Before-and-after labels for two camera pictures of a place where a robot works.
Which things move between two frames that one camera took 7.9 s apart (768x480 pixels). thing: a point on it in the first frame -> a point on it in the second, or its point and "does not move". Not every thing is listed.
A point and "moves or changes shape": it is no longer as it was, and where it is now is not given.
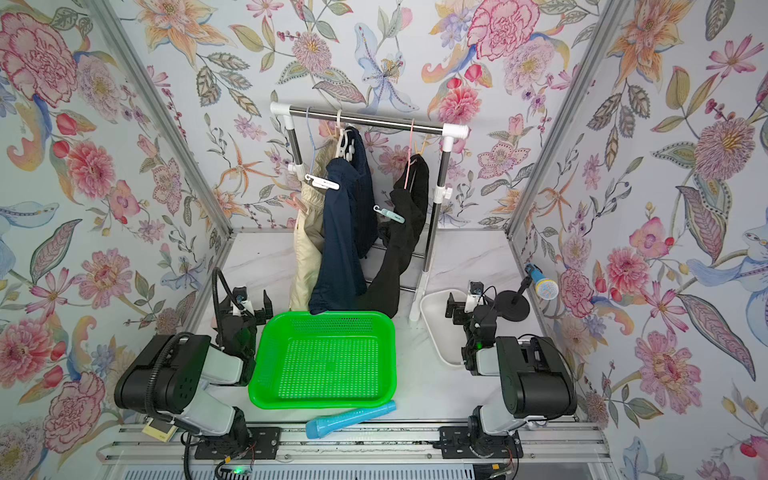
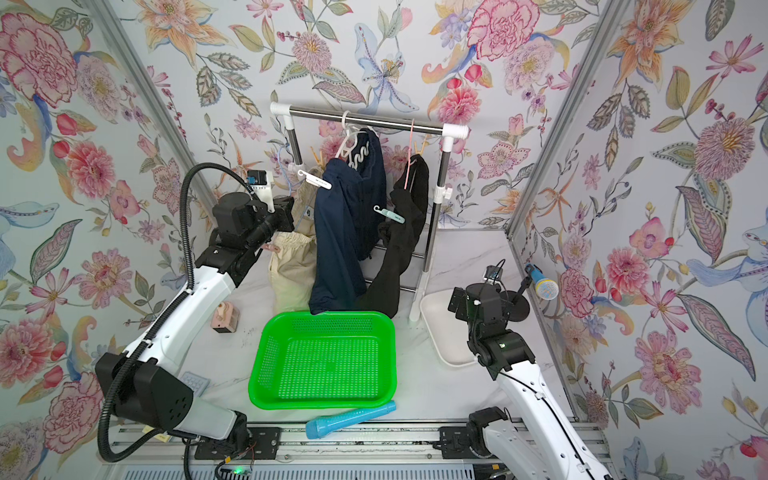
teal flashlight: x=322 y=427 does not move
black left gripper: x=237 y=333 -> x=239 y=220
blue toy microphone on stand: x=514 y=305 does not move
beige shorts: x=309 y=234 moves or changes shape
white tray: x=447 y=337 does not move
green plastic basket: x=329 y=359 does not move
